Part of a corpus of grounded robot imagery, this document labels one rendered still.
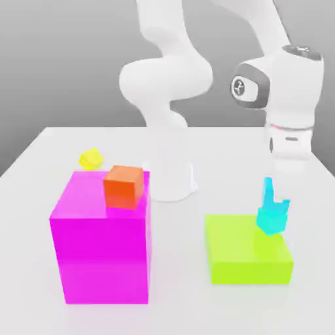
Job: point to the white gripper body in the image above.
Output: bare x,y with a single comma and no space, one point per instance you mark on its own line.
280,180

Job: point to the small cyan cube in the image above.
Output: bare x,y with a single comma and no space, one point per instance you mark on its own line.
272,219

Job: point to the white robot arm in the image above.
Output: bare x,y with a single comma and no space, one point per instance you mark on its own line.
167,78

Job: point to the small orange cube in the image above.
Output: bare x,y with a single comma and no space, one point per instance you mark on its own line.
120,191

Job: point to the small yellow cube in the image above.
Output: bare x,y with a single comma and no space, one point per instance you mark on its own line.
91,159

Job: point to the large lime green box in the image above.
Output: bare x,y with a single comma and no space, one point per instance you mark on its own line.
246,259

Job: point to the large magenta box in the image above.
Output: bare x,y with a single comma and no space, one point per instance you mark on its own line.
102,256

